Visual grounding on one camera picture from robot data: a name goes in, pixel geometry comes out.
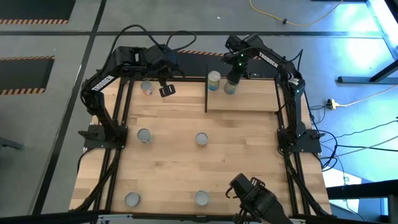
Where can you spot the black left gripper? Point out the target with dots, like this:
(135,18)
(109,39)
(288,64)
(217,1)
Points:
(166,60)

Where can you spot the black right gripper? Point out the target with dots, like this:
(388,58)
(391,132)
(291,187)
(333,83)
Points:
(238,68)

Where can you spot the blue yellow cherries can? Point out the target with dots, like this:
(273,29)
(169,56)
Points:
(214,79)
(230,89)

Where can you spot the orange white can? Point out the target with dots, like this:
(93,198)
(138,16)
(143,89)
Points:
(146,87)

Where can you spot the white mixed veggies can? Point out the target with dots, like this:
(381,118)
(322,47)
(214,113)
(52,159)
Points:
(144,135)

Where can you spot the yellow chili pepper box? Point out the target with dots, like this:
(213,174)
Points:
(201,138)

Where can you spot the rainbow striped box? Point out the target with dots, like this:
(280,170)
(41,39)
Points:
(201,198)

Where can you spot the yellow green can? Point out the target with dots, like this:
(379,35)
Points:
(132,199)

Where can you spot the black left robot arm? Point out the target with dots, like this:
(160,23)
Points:
(102,84)

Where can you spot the black hazard-striped floor mat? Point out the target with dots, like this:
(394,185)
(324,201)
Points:
(25,74)
(192,67)
(31,9)

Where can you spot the yellow power strip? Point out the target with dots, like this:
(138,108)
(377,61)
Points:
(332,104)

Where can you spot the grey desk leg base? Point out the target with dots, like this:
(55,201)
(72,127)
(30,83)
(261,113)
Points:
(357,80)

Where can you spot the grey furniture foot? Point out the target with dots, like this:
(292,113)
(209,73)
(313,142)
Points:
(9,143)

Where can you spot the black floor beam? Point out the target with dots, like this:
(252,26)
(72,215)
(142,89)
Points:
(367,188)

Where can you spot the black aluminium frame rail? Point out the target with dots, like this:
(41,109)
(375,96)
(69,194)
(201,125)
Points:
(130,99)
(301,174)
(120,99)
(291,174)
(189,78)

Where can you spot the black shelf divider post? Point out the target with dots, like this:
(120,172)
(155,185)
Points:
(206,93)

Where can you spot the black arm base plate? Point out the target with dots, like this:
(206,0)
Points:
(311,144)
(93,141)

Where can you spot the black frame beam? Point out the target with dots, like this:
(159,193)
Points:
(46,217)

